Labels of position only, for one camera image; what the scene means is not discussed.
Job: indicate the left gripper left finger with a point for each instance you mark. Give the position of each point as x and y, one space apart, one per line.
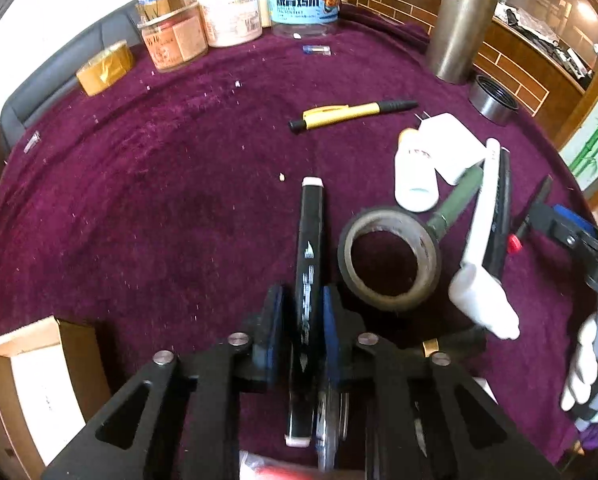
178 416

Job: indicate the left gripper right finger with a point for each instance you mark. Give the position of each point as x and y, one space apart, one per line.
425 418

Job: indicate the black marker red caps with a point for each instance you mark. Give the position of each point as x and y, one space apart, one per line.
496 249

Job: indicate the black marker white caps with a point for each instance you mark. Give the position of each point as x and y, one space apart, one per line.
306 350

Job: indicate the white glue tube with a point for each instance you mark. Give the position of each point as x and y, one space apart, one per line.
474 291

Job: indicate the black tape roll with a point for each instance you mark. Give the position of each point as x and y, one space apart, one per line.
390 259

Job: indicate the white bottle orange cap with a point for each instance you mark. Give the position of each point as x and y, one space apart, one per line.
415 185

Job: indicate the black gold lipstick case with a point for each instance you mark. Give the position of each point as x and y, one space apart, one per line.
458 346

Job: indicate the right hand white glove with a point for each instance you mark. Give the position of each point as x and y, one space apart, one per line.
579 397

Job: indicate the cardboard box tray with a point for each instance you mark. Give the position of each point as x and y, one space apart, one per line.
51 383

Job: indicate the purple tablecloth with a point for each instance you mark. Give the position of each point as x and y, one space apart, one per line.
161 211

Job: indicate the wooden brick pattern cabinet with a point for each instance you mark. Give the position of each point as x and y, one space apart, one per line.
538 83

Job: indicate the white charger plug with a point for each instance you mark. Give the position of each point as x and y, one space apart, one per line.
453 148

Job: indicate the steel thermos lid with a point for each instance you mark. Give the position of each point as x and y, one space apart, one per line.
492 100

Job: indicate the steel thermos flask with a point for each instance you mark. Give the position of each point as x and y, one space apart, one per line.
457 37

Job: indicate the yellow black pen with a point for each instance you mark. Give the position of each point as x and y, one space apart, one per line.
333 114

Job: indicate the small clear tube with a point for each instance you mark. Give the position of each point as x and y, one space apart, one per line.
32 142

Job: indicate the small blue clear lighter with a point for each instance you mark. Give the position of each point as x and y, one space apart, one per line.
317 50

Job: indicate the yellow tape roll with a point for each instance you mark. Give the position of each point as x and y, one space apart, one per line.
105 68

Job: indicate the glass jar orange label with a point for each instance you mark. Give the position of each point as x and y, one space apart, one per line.
176 38

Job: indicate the grey leather sofa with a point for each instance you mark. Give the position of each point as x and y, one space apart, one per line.
56 76

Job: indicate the white plastic jar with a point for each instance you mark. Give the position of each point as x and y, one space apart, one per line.
231 22

